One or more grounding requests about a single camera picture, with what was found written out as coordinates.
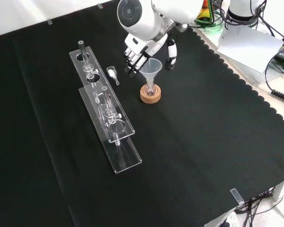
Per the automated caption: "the yellow stop button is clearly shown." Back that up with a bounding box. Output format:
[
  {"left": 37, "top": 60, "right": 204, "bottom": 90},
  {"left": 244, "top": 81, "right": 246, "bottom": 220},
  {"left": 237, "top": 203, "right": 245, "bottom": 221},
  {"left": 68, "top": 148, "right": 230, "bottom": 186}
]
[{"left": 197, "top": 0, "right": 215, "bottom": 21}]

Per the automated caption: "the pale board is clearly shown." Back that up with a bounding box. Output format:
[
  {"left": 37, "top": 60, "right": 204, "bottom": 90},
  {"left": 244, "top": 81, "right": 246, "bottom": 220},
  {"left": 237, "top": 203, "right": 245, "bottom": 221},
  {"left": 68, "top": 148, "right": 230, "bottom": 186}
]
[{"left": 217, "top": 24, "right": 284, "bottom": 74}]

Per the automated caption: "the white power strip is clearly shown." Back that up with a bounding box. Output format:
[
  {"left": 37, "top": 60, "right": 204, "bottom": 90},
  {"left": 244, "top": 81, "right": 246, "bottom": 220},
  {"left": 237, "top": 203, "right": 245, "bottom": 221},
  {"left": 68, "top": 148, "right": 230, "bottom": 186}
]
[{"left": 217, "top": 211, "right": 238, "bottom": 227}]

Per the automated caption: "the cork ring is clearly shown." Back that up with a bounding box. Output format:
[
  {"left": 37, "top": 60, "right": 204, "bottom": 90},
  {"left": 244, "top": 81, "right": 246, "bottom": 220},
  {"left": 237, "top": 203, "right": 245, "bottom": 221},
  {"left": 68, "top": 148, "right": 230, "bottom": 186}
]
[{"left": 140, "top": 84, "right": 162, "bottom": 104}]

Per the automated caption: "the glass weighing funnel with powder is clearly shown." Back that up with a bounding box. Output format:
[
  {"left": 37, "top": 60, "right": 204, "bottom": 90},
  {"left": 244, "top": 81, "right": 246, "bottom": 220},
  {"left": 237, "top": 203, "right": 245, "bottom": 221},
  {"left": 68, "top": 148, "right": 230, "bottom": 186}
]
[{"left": 106, "top": 66, "right": 120, "bottom": 86}]

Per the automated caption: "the green cable bundle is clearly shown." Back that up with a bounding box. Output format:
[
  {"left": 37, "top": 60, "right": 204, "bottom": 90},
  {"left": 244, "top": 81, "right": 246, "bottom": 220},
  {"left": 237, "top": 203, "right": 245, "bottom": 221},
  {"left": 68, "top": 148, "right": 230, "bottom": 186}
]
[{"left": 194, "top": 0, "right": 226, "bottom": 33}]

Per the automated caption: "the black cable with ribbed plug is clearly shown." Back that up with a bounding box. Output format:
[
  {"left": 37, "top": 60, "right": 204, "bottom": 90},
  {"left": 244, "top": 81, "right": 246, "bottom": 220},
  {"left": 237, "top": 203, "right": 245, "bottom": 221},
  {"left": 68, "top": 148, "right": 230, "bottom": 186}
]
[{"left": 264, "top": 55, "right": 284, "bottom": 105}]

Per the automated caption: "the clear acrylic funnel stand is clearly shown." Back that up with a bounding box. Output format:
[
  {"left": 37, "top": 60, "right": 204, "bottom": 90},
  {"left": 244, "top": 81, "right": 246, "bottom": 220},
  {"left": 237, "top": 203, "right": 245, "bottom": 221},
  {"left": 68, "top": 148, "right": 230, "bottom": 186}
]
[{"left": 69, "top": 40, "right": 143, "bottom": 175}]

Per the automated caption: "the round-bottom glass flask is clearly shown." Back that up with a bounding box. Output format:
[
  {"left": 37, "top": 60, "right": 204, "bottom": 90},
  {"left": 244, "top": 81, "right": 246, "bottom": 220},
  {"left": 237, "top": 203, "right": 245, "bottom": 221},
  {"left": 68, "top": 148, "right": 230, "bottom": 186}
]
[{"left": 143, "top": 84, "right": 158, "bottom": 97}]

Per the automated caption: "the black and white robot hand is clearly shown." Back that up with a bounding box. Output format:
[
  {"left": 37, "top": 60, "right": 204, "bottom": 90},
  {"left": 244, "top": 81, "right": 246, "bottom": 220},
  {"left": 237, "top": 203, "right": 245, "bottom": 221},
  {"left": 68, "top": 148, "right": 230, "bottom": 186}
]
[{"left": 123, "top": 33, "right": 178, "bottom": 78}]

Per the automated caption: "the translucent plastic funnel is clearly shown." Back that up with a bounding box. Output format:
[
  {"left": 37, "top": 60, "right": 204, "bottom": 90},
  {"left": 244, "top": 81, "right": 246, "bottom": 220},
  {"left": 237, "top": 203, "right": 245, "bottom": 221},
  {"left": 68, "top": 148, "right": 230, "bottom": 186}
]
[{"left": 139, "top": 59, "right": 162, "bottom": 92}]

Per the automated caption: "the black bench cloth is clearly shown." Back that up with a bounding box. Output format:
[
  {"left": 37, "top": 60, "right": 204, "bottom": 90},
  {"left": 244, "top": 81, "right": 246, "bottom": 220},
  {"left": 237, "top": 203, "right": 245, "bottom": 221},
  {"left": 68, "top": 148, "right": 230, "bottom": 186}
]
[{"left": 0, "top": 0, "right": 284, "bottom": 227}]

